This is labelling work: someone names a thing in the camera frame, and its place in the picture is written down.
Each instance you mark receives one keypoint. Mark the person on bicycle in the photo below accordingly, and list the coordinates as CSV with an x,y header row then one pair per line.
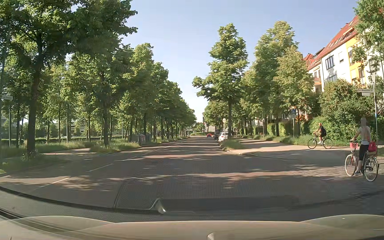
x,y
320,136
363,150

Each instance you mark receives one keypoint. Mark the road markings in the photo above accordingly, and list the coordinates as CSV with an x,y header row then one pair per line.
x,y
99,167

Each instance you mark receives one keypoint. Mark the white and yellow building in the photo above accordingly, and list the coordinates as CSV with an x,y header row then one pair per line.
x,y
342,63

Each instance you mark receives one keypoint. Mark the dark vehicle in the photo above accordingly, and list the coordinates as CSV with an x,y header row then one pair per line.
x,y
216,135

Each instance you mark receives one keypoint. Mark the car's own bonnet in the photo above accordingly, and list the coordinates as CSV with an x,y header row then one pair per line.
x,y
192,230

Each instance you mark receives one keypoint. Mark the street name sign on pole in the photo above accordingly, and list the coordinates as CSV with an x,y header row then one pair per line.
x,y
374,103
8,113

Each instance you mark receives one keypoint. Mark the row of trees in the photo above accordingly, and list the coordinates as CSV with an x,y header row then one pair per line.
x,y
262,80
78,80

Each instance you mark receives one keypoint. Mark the grass verge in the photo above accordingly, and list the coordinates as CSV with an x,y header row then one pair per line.
x,y
5,160
231,144
298,140

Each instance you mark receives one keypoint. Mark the pavement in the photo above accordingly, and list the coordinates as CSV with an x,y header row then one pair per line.
x,y
278,147

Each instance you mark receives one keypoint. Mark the white car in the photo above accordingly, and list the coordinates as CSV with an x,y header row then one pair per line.
x,y
223,136

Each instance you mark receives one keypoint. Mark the road sign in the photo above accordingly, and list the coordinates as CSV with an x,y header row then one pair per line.
x,y
224,125
293,121

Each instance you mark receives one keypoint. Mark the large tree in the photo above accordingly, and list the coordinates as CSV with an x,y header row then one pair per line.
x,y
383,30

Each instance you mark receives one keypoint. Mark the grey asphalt road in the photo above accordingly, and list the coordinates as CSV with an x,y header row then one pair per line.
x,y
192,166

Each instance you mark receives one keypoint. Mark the green hedge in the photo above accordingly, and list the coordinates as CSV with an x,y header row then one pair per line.
x,y
338,128

